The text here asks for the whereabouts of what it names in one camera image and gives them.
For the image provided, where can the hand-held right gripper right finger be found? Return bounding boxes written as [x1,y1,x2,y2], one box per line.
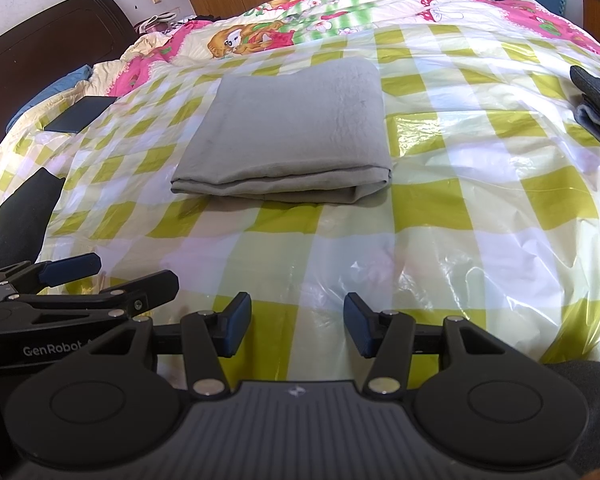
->
[344,292,506,397]

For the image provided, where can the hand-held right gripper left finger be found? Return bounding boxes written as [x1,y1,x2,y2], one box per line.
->
[92,292,252,400]

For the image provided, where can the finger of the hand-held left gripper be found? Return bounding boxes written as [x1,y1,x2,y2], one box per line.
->
[10,270,180,317]
[0,253,102,296]

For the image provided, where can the grey pants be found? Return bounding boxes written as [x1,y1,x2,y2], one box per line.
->
[170,57,395,206]

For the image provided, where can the black cloth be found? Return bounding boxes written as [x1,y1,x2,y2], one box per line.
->
[0,167,66,273]

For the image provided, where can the black notebook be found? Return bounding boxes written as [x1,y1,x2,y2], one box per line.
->
[44,96,118,135]

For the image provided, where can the blue pillow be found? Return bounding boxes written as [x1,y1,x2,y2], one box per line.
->
[7,65,93,128]

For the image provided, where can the dark wooden headboard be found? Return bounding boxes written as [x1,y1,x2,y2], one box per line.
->
[0,0,138,171]

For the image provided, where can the dark textured cloth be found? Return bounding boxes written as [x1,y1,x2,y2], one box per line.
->
[550,360,600,466]

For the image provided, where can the white striped bag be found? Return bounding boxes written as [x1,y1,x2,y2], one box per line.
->
[140,12,178,31]

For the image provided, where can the cartoon printed quilt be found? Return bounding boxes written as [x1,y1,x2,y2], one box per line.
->
[87,0,600,101]

